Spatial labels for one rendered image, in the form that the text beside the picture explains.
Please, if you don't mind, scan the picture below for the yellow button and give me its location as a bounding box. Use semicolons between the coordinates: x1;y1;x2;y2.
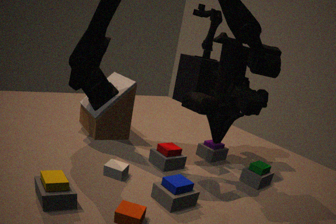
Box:
34;170;77;212

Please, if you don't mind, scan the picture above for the red button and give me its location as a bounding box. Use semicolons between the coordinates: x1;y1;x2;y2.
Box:
149;142;187;172

